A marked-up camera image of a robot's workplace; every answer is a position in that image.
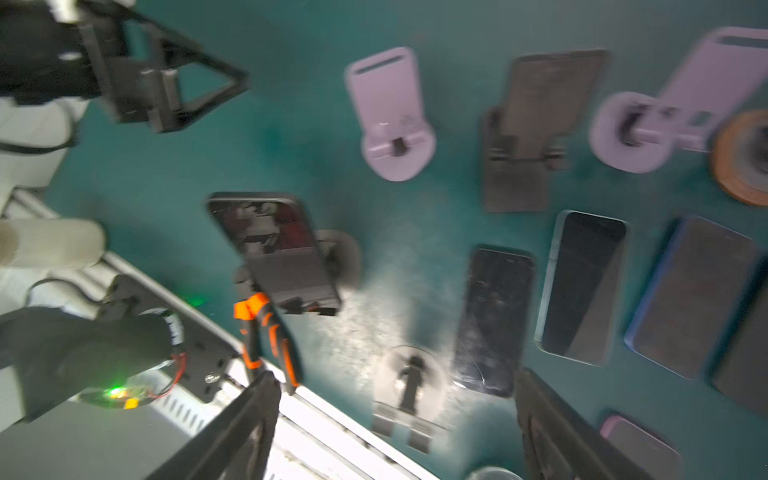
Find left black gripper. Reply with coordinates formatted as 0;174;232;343
1;1;249;132

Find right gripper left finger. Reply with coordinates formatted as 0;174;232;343
149;371;282;479

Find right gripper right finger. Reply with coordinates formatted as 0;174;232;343
514;368;650;479

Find black smartphone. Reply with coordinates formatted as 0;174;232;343
206;192;342;316
600;415;682;480
534;210;630;366
451;246;535;398
712;281;767;417

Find blue edged smartphone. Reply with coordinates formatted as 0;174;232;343
624;216;758;380

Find brown round phone stand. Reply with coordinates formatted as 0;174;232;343
711;110;767;207

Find dark round phone stand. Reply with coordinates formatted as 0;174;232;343
371;345;449;454

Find lilac phone stand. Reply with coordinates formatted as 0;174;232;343
589;27;767;174

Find black square phone stand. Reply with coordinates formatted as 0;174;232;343
481;49;610;214

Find orange black pliers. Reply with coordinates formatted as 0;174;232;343
233;292;301;395

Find green table mat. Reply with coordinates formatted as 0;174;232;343
45;1;767;479

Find white slotted cable duct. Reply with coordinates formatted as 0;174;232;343
150;386;235;437

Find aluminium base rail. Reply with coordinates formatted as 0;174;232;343
0;185;442;480

